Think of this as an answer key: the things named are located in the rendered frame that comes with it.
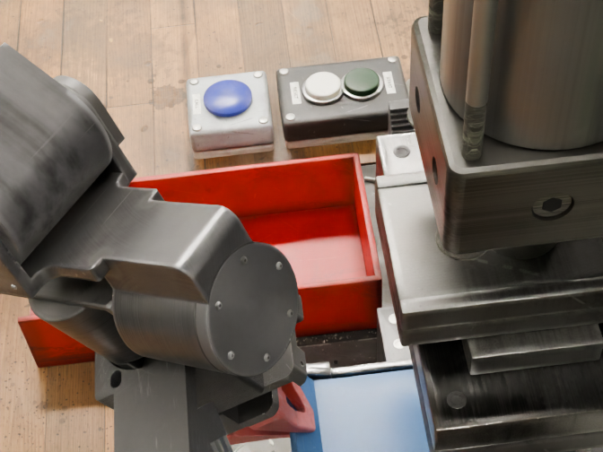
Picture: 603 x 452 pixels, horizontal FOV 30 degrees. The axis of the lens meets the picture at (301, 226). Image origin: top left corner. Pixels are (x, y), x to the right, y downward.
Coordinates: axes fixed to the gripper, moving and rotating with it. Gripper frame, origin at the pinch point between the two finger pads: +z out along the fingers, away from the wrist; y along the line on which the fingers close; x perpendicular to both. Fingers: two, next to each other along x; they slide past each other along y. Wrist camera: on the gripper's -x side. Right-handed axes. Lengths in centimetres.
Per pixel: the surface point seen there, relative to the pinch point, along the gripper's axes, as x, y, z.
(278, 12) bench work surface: 48.2, -3.2, 10.7
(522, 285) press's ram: -4.7, 17.7, -10.5
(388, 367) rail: 3.6, 4.3, 4.1
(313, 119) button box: 31.1, -0.4, 8.7
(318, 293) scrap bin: 12.3, -0.6, 5.8
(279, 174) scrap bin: 23.8, -2.2, 5.2
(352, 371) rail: 3.5, 2.3, 3.0
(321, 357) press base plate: 10.4, -3.4, 10.2
